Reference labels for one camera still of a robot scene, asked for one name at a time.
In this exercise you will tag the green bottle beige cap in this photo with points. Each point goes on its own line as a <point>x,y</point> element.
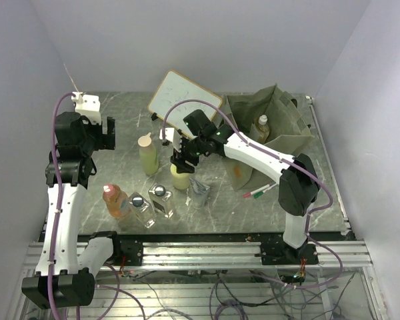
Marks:
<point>148,154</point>

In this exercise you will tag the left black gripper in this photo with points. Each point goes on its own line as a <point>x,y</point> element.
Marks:
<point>105,141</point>

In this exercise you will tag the clear square bottle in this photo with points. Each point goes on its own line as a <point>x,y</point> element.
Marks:
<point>142,209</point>
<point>162,200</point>

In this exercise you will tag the orange bottle pink cap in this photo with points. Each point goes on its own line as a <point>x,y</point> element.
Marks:
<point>116,201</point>

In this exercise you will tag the amber bottle white cap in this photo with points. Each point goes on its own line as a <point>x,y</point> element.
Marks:
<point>260,129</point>

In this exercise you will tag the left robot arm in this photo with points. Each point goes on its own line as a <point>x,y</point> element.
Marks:
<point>64,277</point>

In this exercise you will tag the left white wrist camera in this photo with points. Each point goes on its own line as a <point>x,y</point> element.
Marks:
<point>87,105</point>

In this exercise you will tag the yellow-green pump bottle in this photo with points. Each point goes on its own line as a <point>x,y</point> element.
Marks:
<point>180,181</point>

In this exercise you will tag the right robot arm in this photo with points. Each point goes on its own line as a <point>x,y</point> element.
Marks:
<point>295,176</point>

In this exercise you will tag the small whiteboard on stand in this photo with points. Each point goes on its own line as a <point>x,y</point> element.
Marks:
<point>175,88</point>

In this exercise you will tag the red marker pen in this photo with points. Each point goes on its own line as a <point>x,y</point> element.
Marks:
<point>258,190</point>

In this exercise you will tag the aluminium mounting rail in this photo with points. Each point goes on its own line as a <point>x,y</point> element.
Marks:
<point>237,251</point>

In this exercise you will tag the green marker pen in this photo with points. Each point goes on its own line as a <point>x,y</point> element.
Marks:
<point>260,193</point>

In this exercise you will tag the olive canvas bag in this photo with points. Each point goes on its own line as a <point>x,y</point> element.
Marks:
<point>289,132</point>

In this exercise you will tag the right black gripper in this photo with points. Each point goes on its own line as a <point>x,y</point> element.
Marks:
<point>178,158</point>

